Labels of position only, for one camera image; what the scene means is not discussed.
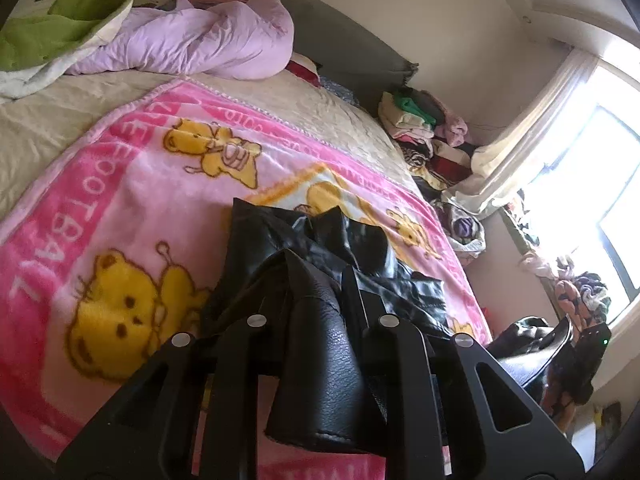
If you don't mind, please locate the lilac puffy quilt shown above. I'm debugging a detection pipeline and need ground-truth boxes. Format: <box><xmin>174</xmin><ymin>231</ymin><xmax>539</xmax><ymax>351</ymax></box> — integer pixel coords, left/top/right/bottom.
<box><xmin>66</xmin><ymin>0</ymin><xmax>295</xmax><ymax>80</ymax></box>

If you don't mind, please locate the cream window curtain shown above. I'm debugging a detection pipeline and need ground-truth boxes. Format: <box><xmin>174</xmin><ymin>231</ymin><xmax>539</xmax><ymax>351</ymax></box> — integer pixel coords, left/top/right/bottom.
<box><xmin>442</xmin><ymin>49</ymin><xmax>599</xmax><ymax>219</ymax></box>

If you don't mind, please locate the beige quilted bed cover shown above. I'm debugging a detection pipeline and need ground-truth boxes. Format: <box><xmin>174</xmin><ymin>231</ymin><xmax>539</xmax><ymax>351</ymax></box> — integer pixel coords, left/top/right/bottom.
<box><xmin>1</xmin><ymin>70</ymin><xmax>420</xmax><ymax>214</ymax></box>

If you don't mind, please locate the green and white blanket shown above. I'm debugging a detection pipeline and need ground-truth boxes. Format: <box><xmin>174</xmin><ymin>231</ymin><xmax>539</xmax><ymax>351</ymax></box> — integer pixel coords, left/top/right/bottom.
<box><xmin>1</xmin><ymin>0</ymin><xmax>134</xmax><ymax>102</ymax></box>

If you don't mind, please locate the red and white pillow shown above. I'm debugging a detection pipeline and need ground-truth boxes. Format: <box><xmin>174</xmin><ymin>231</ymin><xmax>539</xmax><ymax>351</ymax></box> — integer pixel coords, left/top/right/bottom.
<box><xmin>285</xmin><ymin>52</ymin><xmax>320</xmax><ymax>87</ymax></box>

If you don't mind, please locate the pink cartoon fleece blanket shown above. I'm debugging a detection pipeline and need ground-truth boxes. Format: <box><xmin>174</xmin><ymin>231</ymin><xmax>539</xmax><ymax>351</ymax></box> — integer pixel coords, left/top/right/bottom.
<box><xmin>1</xmin><ymin>78</ymin><xmax>491</xmax><ymax>460</ymax></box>

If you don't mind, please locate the dark grey bed headboard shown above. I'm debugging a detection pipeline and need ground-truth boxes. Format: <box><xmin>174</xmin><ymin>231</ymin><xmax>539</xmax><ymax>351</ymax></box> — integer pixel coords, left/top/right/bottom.
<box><xmin>281</xmin><ymin>0</ymin><xmax>419</xmax><ymax>114</ymax></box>

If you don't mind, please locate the floral cloth bundle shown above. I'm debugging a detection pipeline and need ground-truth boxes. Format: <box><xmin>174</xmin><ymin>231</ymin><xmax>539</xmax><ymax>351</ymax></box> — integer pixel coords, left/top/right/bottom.
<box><xmin>431</xmin><ymin>200</ymin><xmax>486</xmax><ymax>264</ymax></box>

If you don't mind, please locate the pile of folded clothes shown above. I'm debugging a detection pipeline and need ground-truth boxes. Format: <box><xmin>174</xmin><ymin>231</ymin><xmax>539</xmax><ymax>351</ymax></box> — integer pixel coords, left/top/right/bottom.
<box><xmin>378</xmin><ymin>86</ymin><xmax>477</xmax><ymax>193</ymax></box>

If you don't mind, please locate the black leather jacket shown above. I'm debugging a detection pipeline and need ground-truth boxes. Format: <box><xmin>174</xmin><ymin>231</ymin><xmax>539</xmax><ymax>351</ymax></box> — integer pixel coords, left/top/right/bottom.
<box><xmin>201</xmin><ymin>198</ymin><xmax>454</xmax><ymax>456</ymax></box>

